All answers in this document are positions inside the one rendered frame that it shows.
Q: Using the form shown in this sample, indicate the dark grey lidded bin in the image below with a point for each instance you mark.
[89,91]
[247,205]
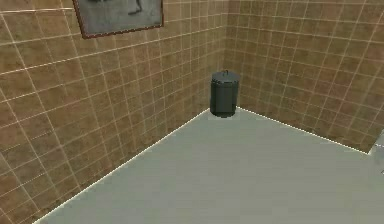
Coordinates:
[223,96]

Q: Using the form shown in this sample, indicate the framed grey wall picture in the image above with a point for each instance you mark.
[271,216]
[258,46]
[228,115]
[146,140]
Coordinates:
[116,15]

